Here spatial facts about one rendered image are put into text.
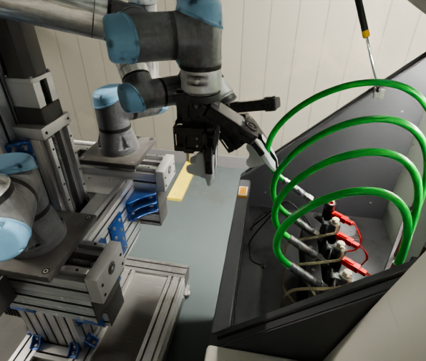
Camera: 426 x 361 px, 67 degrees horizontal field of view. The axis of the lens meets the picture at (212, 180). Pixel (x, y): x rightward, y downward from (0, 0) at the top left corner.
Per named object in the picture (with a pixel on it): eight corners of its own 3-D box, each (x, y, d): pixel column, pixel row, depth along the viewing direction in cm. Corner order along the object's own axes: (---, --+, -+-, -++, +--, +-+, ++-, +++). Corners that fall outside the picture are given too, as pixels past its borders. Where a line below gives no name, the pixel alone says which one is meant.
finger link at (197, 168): (189, 183, 72) (187, 146, 67) (215, 185, 71) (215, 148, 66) (185, 190, 70) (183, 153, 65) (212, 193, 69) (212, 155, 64)
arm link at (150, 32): (109, 55, 59) (167, 51, 62) (110, 71, 50) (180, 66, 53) (100, 7, 55) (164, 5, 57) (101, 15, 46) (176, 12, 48)
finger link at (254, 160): (260, 180, 80) (240, 149, 81) (279, 167, 77) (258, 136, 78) (255, 183, 78) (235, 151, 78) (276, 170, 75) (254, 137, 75)
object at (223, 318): (238, 211, 129) (239, 178, 121) (248, 213, 129) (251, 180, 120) (210, 369, 79) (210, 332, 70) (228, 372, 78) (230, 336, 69)
